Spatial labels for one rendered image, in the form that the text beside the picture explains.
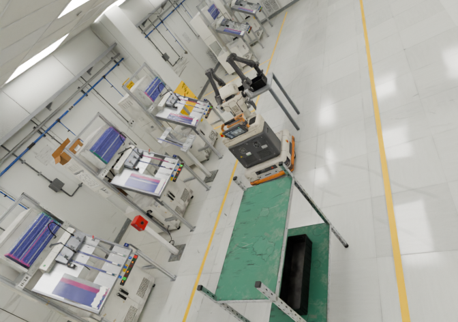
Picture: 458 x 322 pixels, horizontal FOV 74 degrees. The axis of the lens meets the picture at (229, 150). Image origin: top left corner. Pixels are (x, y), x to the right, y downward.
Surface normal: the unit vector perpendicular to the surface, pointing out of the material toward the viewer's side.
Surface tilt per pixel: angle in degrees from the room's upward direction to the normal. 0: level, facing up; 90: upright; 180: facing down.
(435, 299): 0
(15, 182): 90
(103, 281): 47
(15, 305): 90
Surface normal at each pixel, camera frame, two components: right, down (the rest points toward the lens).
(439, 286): -0.59, -0.67
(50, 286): 0.15, -0.68
